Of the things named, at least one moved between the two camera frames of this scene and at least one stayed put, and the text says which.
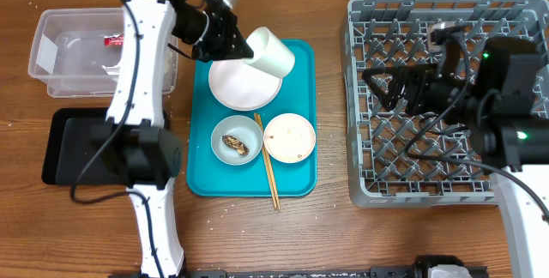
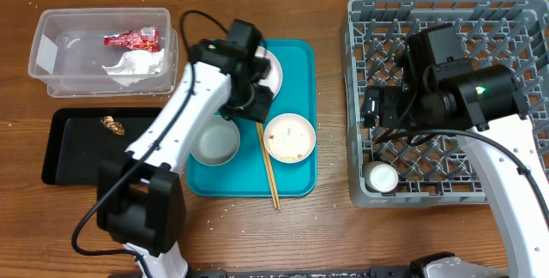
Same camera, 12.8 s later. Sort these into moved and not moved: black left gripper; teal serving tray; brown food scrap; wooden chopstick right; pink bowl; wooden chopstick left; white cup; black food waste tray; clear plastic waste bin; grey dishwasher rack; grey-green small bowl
Moved: black left gripper; white cup; brown food scrap; grey-green small bowl
Not moved: clear plastic waste bin; teal serving tray; black food waste tray; pink bowl; wooden chopstick right; wooden chopstick left; grey dishwasher rack
